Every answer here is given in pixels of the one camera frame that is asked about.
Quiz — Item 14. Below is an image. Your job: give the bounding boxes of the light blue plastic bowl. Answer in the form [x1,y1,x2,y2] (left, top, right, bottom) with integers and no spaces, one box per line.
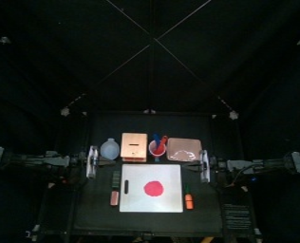
[100,138,122,161]

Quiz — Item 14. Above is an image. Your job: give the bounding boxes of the wooden drawer box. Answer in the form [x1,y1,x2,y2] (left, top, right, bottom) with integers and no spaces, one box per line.
[120,132,150,163]

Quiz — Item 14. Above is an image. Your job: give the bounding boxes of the blue plastic tool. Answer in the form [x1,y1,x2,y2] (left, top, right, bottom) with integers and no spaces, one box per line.
[153,133,163,150]

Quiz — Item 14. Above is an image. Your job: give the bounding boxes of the brown square tray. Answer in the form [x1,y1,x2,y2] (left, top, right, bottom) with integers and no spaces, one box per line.
[165,137,204,163]

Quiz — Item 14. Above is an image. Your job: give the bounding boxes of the orange toy carrot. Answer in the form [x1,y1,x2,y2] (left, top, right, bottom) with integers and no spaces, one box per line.
[185,186,196,211]

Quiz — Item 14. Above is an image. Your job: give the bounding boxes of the red cup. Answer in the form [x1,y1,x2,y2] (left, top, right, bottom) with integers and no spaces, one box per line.
[148,140,168,158]

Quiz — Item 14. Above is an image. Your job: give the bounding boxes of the dark green block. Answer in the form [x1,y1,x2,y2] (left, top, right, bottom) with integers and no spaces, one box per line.
[112,170,122,190]

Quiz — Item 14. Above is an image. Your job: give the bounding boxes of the thin white cord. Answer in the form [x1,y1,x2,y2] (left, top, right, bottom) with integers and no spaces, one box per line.
[105,0,239,116]
[65,0,213,109]

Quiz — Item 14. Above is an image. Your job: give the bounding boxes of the red plastic tool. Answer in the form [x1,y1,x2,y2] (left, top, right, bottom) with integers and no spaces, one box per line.
[158,135,171,152]

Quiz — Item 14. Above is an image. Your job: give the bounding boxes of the pink block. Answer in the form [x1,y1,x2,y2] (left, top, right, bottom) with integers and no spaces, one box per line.
[110,190,121,207]

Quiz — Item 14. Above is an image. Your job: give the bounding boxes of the white crumpled plastic piece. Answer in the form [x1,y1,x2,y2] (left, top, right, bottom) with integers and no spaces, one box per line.
[169,150,197,162]

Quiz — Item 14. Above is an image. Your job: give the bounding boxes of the white text label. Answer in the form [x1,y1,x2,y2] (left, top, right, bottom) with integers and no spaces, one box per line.
[224,202,253,231]

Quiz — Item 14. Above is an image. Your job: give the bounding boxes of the red round dough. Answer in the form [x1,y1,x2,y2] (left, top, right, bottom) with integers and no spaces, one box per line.
[142,179,165,198]

